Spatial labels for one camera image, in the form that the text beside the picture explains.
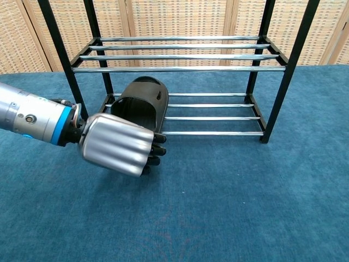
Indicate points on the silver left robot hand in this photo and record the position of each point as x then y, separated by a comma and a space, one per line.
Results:
117, 144

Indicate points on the black rubber slide sandal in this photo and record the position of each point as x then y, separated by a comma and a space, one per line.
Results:
144, 103

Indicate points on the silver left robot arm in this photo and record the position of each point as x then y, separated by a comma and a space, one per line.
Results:
30, 114

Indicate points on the black metal shoe rack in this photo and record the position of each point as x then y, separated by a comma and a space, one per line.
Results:
207, 68

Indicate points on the blue fabric table cover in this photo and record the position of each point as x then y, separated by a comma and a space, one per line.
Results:
218, 204

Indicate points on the woven rattan folding screen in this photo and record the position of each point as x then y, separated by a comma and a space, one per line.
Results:
174, 19

